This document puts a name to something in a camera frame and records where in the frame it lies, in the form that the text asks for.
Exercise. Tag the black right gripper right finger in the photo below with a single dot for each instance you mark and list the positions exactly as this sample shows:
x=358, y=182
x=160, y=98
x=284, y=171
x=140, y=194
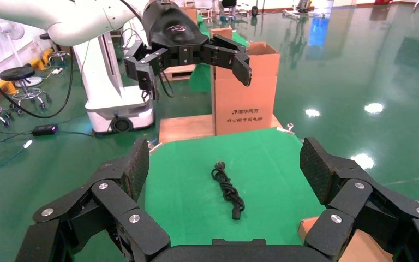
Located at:
x=350, y=199

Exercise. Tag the wooden board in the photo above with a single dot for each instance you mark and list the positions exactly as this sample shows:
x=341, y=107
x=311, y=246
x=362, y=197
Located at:
x=184, y=128

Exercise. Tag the tall printed cardboard box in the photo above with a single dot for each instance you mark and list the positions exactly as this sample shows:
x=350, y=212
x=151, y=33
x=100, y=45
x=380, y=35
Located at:
x=245, y=101

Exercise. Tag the low wooden pallet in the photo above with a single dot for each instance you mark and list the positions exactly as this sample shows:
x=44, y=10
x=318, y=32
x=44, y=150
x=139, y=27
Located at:
x=178, y=72

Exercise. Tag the white robot column and base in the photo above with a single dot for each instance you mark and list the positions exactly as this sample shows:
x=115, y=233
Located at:
x=104, y=86

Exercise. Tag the yellow floor barrier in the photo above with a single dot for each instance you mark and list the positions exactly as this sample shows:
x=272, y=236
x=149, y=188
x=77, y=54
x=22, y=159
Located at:
x=41, y=59

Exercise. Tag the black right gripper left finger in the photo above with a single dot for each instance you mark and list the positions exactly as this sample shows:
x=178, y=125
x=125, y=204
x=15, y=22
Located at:
x=112, y=202

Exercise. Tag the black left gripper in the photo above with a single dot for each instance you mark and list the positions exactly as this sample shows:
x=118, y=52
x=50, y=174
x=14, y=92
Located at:
x=173, y=32

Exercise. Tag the flat open cardboard box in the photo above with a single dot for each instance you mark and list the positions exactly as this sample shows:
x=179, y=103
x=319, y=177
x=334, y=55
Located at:
x=365, y=249

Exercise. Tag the background green cloth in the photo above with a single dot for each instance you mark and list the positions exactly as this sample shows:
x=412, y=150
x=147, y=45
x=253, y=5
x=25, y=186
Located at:
x=200, y=77

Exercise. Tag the black power adapter brick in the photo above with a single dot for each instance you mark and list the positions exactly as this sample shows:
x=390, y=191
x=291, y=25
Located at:
x=44, y=130

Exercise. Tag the small plain cardboard box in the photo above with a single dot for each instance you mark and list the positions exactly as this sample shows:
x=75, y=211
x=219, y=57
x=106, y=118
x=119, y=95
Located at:
x=221, y=32

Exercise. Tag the silver metal clamp clip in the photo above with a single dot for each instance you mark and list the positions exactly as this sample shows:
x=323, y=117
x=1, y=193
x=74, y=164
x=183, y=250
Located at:
x=155, y=146
x=287, y=129

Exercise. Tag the white standing fan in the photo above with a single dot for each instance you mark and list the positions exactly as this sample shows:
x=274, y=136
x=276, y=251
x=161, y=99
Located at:
x=12, y=30

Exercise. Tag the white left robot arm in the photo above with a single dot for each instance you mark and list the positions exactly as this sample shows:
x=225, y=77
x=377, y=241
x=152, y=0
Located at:
x=75, y=18

